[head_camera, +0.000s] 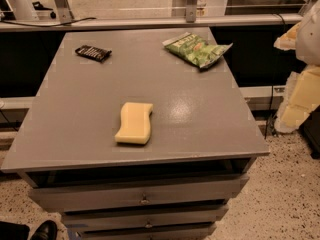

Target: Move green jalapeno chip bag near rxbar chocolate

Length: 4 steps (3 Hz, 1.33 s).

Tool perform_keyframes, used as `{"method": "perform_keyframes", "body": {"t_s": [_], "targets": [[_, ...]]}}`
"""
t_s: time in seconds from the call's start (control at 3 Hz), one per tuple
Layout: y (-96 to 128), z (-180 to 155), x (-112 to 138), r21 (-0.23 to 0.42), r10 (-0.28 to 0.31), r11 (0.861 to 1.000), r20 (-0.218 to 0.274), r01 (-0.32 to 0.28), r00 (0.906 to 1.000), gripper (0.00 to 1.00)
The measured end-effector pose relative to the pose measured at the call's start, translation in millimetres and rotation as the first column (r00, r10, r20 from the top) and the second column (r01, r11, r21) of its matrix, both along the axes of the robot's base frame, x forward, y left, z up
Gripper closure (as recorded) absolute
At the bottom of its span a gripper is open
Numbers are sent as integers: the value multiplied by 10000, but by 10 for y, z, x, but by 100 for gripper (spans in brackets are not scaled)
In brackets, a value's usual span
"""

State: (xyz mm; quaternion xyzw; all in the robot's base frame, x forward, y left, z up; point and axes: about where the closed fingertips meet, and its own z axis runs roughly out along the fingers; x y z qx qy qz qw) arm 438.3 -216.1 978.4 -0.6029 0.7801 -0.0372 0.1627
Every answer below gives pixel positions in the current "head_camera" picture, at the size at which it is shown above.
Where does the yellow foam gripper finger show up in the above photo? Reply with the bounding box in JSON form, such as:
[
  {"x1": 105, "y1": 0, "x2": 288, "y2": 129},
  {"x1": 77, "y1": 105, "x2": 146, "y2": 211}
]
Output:
[
  {"x1": 274, "y1": 65, "x2": 320, "y2": 133},
  {"x1": 274, "y1": 23, "x2": 301, "y2": 50}
]

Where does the green jalapeno chip bag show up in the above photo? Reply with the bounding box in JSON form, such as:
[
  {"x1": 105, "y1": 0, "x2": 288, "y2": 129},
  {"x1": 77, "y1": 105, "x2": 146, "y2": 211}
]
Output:
[{"x1": 163, "y1": 32, "x2": 232, "y2": 69}]

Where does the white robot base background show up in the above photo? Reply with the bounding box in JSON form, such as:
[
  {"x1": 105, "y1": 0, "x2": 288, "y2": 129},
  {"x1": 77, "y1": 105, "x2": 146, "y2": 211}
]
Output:
[{"x1": 0, "y1": 0, "x2": 39, "y2": 21}]

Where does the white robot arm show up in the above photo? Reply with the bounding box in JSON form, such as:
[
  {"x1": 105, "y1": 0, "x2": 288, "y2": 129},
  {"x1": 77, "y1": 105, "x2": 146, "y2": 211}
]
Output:
[{"x1": 274, "y1": 0, "x2": 320, "y2": 133}]

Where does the dark rxbar chocolate bar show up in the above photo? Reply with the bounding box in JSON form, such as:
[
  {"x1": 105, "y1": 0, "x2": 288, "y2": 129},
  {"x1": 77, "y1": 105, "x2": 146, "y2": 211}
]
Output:
[{"x1": 75, "y1": 45, "x2": 112, "y2": 63}]

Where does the middle drawer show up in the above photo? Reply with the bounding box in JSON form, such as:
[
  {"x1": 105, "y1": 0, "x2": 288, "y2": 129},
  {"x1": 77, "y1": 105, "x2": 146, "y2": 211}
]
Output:
[{"x1": 63, "y1": 203, "x2": 228, "y2": 232}]

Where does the drawer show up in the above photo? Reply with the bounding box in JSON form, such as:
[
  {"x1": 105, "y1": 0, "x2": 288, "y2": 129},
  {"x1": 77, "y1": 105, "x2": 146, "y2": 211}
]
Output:
[
  {"x1": 29, "y1": 174, "x2": 249, "y2": 212},
  {"x1": 63, "y1": 203, "x2": 228, "y2": 232},
  {"x1": 81, "y1": 223, "x2": 216, "y2": 240}
]

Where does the yellow sponge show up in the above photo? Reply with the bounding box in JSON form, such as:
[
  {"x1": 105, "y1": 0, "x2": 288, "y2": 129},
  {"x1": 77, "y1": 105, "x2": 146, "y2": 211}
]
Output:
[{"x1": 115, "y1": 102, "x2": 153, "y2": 145}]

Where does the grey drawer cabinet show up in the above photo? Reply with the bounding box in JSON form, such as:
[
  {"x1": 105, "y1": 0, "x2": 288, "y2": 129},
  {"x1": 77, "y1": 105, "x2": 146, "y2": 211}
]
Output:
[{"x1": 2, "y1": 29, "x2": 268, "y2": 240}]

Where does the bottom drawer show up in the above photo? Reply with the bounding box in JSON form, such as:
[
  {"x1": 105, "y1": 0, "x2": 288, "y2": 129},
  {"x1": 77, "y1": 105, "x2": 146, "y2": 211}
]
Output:
[{"x1": 81, "y1": 223, "x2": 216, "y2": 240}]

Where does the top drawer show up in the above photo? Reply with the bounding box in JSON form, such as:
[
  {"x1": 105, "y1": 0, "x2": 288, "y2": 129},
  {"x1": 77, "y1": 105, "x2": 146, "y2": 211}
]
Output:
[{"x1": 29, "y1": 174, "x2": 249, "y2": 212}]

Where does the black shoe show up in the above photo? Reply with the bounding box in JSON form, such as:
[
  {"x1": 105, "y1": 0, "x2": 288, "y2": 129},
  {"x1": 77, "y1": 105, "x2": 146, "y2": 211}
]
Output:
[{"x1": 30, "y1": 220, "x2": 57, "y2": 240}]

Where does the metal rail post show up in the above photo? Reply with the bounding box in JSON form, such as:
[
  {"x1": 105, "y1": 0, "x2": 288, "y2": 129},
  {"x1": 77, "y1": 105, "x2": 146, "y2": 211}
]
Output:
[{"x1": 186, "y1": 0, "x2": 198, "y2": 23}]

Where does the black cable on rail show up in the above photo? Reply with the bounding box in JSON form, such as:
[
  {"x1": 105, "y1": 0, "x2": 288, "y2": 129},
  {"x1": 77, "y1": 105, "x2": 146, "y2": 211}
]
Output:
[{"x1": 0, "y1": 16, "x2": 98, "y2": 28}]

